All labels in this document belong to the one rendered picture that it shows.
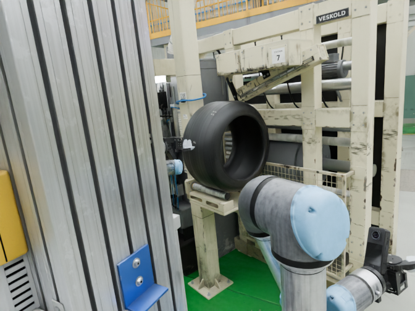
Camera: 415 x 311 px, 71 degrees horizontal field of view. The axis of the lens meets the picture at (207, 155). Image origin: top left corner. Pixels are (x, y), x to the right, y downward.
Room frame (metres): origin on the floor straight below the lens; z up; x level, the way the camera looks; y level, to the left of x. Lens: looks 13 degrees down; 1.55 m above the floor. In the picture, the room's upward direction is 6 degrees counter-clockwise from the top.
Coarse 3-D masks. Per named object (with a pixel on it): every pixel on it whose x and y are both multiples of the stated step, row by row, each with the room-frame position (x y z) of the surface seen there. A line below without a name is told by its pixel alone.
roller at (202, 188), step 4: (196, 184) 1.93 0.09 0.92; (196, 188) 1.90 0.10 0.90; (200, 188) 1.87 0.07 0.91; (204, 188) 1.84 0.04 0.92; (208, 188) 1.82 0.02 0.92; (212, 188) 1.80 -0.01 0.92; (204, 192) 1.84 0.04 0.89; (208, 192) 1.80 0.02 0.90; (212, 192) 1.77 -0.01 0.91; (216, 192) 1.75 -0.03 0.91; (220, 192) 1.73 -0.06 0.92; (224, 192) 1.71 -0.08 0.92; (216, 196) 1.75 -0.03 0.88; (220, 196) 1.71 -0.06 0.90; (224, 196) 1.69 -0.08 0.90; (228, 196) 1.70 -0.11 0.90
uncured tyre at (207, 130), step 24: (192, 120) 1.79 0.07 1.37; (216, 120) 1.66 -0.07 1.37; (240, 120) 2.09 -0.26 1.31; (192, 144) 1.69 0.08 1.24; (216, 144) 1.62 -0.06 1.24; (240, 144) 2.12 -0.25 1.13; (264, 144) 1.88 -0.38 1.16; (192, 168) 1.73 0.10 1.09; (216, 168) 1.61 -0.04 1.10; (240, 168) 2.03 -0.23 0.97
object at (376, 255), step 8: (368, 232) 0.70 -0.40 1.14; (376, 232) 0.68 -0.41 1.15; (384, 232) 0.67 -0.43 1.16; (368, 240) 0.69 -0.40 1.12; (376, 240) 0.68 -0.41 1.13; (384, 240) 0.66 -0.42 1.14; (368, 248) 0.68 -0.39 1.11; (376, 248) 0.67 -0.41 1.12; (384, 248) 0.65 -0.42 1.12; (368, 256) 0.67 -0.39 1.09; (376, 256) 0.66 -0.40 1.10; (384, 256) 0.65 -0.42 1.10; (368, 264) 0.66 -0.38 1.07; (376, 264) 0.65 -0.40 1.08; (384, 264) 0.64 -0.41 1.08; (384, 272) 0.64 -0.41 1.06
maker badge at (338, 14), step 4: (348, 8) 1.75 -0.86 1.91; (332, 12) 1.82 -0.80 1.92; (336, 12) 1.80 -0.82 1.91; (340, 12) 1.78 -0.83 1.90; (344, 12) 1.77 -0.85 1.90; (348, 12) 1.75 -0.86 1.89; (316, 16) 1.90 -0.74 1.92; (320, 16) 1.88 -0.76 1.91; (324, 16) 1.86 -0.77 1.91; (328, 16) 1.84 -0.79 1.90; (332, 16) 1.82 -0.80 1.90; (336, 16) 1.80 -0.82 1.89; (340, 16) 1.78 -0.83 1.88; (344, 16) 1.77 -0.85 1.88; (316, 20) 1.90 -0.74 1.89; (320, 20) 1.88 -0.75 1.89; (324, 20) 1.86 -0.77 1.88; (328, 20) 1.84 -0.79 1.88
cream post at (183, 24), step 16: (176, 0) 2.03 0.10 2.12; (192, 0) 2.09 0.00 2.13; (176, 16) 2.05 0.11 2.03; (192, 16) 2.08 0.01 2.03; (176, 32) 2.06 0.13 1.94; (192, 32) 2.07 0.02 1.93; (176, 48) 2.08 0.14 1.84; (192, 48) 2.06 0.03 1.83; (176, 64) 2.09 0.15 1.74; (192, 64) 2.05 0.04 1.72; (192, 80) 2.04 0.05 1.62; (192, 96) 2.04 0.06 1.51; (192, 112) 2.03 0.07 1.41; (192, 176) 2.06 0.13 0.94; (192, 208) 2.10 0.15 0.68; (208, 224) 2.05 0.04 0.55; (208, 240) 2.04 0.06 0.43; (208, 256) 2.03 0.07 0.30; (208, 272) 2.02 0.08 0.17; (208, 288) 2.02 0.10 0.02
